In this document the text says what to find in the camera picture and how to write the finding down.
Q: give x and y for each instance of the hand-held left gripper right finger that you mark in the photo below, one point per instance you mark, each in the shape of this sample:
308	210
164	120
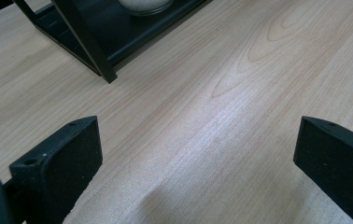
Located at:
336	165

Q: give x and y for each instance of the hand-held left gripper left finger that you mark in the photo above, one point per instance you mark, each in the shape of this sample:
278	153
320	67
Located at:
62	165

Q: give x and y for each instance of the black metal shelf rack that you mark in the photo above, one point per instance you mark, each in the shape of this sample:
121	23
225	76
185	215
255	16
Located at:
100	37

